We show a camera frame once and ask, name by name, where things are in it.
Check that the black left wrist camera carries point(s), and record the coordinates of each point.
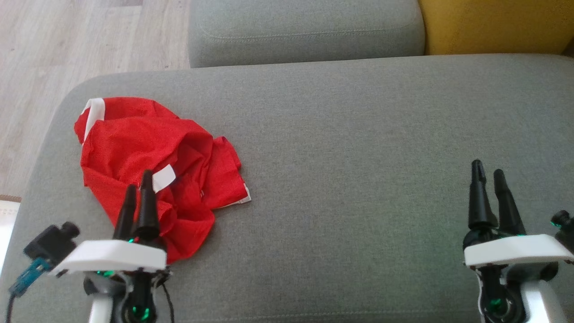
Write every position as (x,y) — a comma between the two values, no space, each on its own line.
(51,244)

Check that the red white basketball jersey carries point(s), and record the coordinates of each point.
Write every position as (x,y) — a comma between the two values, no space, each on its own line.
(193,224)

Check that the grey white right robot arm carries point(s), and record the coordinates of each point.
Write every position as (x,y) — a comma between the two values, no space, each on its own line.
(515,296)

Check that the white floor mat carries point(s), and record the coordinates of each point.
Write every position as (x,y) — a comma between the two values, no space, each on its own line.
(8,229)

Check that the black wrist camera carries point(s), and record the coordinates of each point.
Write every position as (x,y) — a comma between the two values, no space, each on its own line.
(565,226)
(51,244)

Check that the wide yellow sofa backrest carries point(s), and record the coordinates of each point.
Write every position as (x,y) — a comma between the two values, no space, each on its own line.
(493,24)

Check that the grey sofa seat cushion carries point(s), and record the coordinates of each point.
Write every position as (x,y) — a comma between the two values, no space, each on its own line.
(305,31)

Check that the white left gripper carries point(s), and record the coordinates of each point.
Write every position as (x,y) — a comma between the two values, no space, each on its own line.
(112,256)

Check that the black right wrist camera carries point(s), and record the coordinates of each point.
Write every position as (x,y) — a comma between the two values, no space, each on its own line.
(565,226)

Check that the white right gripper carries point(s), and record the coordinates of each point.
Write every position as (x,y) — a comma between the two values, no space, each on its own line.
(515,251)

